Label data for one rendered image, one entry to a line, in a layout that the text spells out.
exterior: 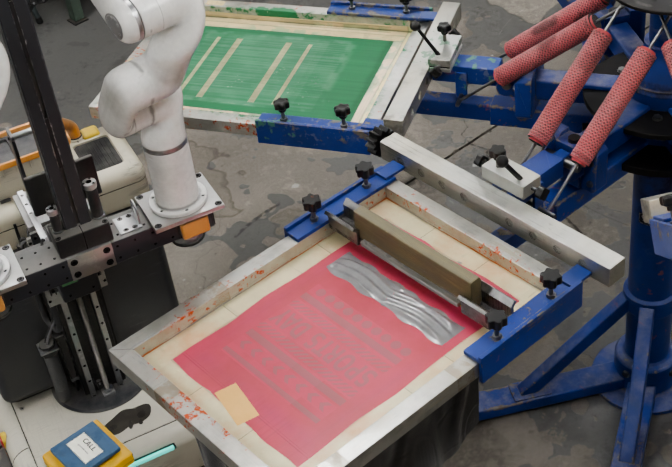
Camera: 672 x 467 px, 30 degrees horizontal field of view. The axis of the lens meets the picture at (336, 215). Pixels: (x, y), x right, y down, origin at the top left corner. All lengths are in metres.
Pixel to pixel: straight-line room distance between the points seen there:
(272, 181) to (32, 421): 1.50
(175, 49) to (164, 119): 0.25
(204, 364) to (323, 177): 2.10
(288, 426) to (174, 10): 0.81
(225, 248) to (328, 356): 1.85
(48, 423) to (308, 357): 1.16
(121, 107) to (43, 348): 1.13
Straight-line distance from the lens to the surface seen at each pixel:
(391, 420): 2.38
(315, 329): 2.62
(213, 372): 2.58
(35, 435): 3.53
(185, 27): 2.34
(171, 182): 2.64
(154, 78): 2.42
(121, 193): 3.28
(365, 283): 2.70
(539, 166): 2.86
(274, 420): 2.46
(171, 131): 2.57
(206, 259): 4.34
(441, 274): 2.59
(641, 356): 3.52
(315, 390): 2.50
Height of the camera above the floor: 2.76
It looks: 39 degrees down
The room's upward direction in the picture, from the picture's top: 8 degrees counter-clockwise
